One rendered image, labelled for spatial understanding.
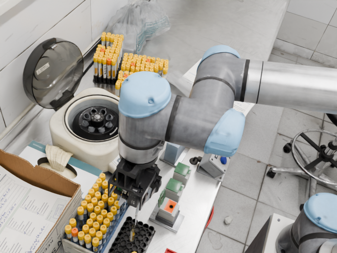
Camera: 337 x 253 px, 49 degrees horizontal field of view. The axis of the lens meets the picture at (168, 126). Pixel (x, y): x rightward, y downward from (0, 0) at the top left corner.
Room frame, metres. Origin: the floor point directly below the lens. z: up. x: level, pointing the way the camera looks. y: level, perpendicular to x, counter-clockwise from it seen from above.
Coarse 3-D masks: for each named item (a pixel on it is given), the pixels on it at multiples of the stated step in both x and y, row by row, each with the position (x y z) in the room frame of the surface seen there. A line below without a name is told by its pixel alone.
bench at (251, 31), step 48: (144, 0) 1.66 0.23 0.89; (192, 0) 1.77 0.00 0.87; (240, 0) 1.86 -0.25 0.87; (288, 0) 1.96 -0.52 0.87; (96, 48) 1.20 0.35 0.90; (144, 48) 1.29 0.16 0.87; (192, 48) 1.35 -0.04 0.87; (240, 48) 1.42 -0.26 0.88; (0, 144) 0.64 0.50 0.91; (192, 192) 0.62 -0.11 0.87; (192, 240) 0.46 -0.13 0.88
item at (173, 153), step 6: (168, 144) 0.71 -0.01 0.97; (174, 144) 0.71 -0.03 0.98; (168, 150) 0.71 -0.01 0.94; (174, 150) 0.71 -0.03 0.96; (180, 150) 0.73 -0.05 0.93; (186, 150) 0.77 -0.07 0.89; (162, 156) 0.73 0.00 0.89; (168, 156) 0.71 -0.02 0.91; (174, 156) 0.70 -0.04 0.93; (180, 156) 0.74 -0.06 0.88; (168, 162) 0.71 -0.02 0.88; (174, 162) 0.70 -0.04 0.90; (180, 162) 0.72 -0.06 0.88
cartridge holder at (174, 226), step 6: (156, 204) 0.55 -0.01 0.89; (156, 210) 0.53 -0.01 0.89; (150, 216) 0.51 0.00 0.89; (156, 216) 0.50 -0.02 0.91; (180, 216) 0.52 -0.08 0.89; (156, 222) 0.49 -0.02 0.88; (162, 222) 0.49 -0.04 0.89; (168, 222) 0.49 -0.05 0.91; (174, 222) 0.49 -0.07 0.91; (180, 222) 0.50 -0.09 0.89; (168, 228) 0.48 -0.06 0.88; (174, 228) 0.48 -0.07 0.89
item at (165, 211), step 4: (164, 200) 0.53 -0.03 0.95; (168, 200) 0.53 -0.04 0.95; (172, 200) 0.53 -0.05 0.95; (164, 204) 0.52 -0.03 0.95; (168, 204) 0.52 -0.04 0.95; (172, 204) 0.52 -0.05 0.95; (176, 204) 0.52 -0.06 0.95; (160, 208) 0.50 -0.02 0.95; (164, 208) 0.50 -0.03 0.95; (168, 208) 0.51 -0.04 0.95; (172, 208) 0.51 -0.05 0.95; (176, 208) 0.51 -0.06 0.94; (160, 212) 0.50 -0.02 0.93; (164, 212) 0.50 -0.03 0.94; (168, 212) 0.49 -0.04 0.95; (172, 212) 0.50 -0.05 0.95; (176, 212) 0.50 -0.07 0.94; (160, 216) 0.50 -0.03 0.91; (164, 216) 0.50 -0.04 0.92; (168, 216) 0.49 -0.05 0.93; (172, 216) 0.49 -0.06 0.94; (168, 220) 0.49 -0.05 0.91; (172, 220) 0.49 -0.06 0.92
